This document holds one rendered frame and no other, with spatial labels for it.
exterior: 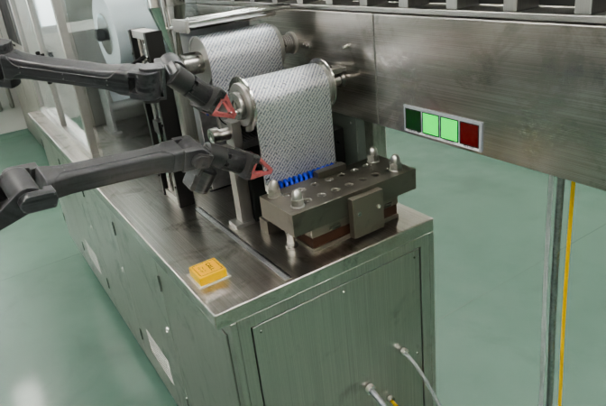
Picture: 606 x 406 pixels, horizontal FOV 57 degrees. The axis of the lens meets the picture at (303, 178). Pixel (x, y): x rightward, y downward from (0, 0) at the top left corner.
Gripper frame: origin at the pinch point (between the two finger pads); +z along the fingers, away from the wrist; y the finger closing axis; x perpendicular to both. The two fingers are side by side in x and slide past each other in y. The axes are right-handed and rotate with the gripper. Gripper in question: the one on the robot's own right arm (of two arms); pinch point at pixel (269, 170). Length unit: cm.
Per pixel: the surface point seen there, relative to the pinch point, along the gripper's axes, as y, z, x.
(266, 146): 0.3, -3.3, 5.9
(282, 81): -1.7, -3.8, 23.3
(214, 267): 11.1, -13.3, -25.0
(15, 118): -556, 34, -84
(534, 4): 52, 12, 52
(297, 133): 0.2, 4.7, 11.6
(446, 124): 35.3, 19.8, 25.6
